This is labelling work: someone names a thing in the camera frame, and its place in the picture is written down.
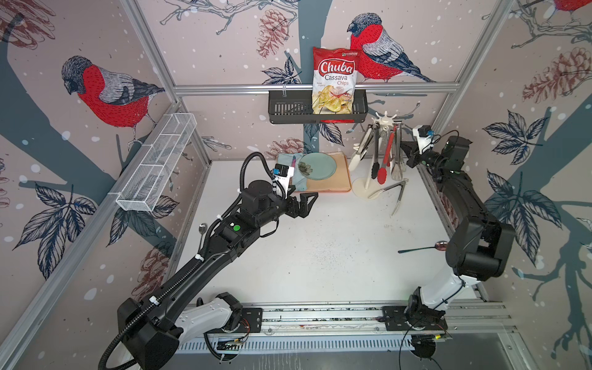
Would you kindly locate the cream utensil rack stand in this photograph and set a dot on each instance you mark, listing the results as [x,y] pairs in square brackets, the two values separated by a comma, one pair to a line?
[367,188]

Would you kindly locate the black wire shelf basket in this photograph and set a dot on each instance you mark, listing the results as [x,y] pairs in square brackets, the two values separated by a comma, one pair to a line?
[295,107]

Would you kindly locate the cream handled utensil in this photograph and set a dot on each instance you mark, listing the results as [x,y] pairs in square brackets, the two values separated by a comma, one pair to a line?
[397,164]

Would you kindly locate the white mesh wall basket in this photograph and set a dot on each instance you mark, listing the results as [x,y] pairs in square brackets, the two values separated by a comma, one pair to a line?
[146,185]

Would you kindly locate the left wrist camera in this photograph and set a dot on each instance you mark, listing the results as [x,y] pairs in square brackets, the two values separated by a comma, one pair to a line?
[282,176]

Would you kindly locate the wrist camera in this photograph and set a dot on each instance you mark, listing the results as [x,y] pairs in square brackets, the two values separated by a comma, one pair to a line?
[282,176]
[424,136]

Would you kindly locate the red silicone tongs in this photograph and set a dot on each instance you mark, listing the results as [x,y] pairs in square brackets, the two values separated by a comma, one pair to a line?
[384,167]

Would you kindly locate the light blue cloth napkin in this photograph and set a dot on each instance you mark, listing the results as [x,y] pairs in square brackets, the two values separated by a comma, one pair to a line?
[299,180]

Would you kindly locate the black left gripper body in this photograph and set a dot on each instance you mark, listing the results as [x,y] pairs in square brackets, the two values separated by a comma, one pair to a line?
[292,210]

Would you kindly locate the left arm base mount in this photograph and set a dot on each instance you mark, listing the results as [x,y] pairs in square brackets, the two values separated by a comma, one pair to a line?
[242,319]

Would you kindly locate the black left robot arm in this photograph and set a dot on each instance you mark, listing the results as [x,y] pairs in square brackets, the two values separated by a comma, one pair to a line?
[153,328]

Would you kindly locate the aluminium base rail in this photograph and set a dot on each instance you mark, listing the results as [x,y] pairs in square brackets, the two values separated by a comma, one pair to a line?
[352,327]

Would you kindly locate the Chuba cassava chips bag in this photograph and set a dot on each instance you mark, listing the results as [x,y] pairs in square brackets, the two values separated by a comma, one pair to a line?
[334,81]

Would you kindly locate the green ceramic plate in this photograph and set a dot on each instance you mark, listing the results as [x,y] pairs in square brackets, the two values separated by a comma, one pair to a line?
[317,166]

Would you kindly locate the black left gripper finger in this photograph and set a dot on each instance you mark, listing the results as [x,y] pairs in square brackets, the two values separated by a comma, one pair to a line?
[308,199]
[305,208]

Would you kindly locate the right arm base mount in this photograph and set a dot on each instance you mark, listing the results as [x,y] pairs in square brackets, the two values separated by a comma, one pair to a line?
[407,319]

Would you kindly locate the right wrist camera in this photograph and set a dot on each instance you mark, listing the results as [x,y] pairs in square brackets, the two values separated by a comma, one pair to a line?
[424,136]

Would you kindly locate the orange tray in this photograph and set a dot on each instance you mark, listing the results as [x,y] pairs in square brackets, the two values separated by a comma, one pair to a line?
[339,182]

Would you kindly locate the silver spoon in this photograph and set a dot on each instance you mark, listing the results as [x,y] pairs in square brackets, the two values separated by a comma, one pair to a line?
[202,229]

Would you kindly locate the black steel tongs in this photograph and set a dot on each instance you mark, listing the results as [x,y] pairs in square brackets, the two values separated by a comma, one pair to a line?
[376,165]

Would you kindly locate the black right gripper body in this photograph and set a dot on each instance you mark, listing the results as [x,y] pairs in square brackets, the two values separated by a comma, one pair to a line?
[427,159]

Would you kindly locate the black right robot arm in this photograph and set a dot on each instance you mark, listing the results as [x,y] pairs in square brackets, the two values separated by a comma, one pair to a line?
[479,247]

